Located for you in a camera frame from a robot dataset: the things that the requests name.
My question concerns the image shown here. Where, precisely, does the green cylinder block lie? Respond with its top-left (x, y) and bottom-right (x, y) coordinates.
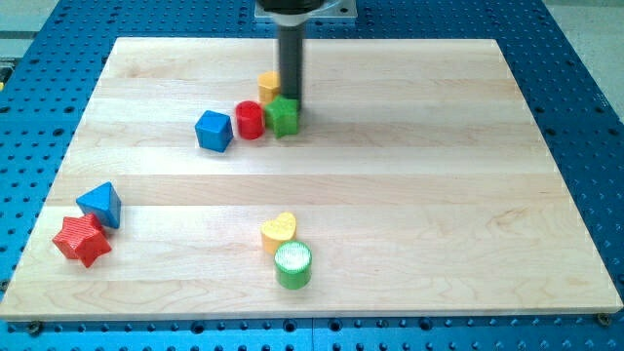
top-left (274, 241), bottom-right (312, 290)

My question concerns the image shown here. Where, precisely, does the red star block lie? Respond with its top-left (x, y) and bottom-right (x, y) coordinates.
top-left (52, 213), bottom-right (111, 268)

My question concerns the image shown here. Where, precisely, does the blue triangle block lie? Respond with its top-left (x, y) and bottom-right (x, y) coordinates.
top-left (76, 182), bottom-right (122, 229)

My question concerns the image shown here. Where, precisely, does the light wooden board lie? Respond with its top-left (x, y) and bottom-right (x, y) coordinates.
top-left (1, 37), bottom-right (622, 321)

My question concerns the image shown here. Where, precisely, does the yellow pentagon block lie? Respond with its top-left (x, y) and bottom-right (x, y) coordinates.
top-left (257, 71), bottom-right (281, 104)

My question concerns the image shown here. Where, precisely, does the green star block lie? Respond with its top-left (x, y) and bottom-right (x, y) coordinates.
top-left (264, 95), bottom-right (299, 138)

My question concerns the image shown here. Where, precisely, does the black robot end flange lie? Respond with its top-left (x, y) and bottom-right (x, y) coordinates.
top-left (256, 0), bottom-right (325, 26)

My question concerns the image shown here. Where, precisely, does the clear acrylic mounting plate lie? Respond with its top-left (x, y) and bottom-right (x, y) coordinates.
top-left (254, 0), bottom-right (357, 21)

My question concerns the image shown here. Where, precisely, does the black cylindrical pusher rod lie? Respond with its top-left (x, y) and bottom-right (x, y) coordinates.
top-left (278, 23), bottom-right (305, 104)

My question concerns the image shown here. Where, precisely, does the blue cube block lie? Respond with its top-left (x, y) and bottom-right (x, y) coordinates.
top-left (195, 110), bottom-right (233, 152)

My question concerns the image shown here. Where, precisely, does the red cylinder block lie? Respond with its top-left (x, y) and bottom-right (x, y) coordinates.
top-left (235, 100), bottom-right (265, 139)

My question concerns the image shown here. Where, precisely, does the yellow heart block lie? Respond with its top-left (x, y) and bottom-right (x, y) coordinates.
top-left (260, 212), bottom-right (296, 254)

